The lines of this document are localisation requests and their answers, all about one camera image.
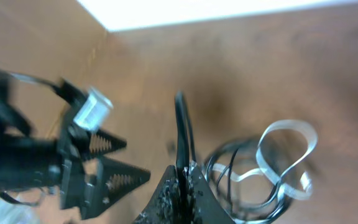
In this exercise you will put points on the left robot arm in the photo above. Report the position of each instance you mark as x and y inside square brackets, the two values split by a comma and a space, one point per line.
[27, 162]

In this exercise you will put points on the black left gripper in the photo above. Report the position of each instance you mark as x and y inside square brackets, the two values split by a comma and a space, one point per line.
[113, 179]

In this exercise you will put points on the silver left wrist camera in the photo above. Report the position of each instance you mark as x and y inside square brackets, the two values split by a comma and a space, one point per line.
[94, 111]

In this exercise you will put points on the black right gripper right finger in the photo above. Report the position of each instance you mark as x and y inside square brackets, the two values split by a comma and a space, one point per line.
[203, 206]

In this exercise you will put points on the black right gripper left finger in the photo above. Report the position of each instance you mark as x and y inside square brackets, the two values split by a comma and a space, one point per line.
[164, 205]

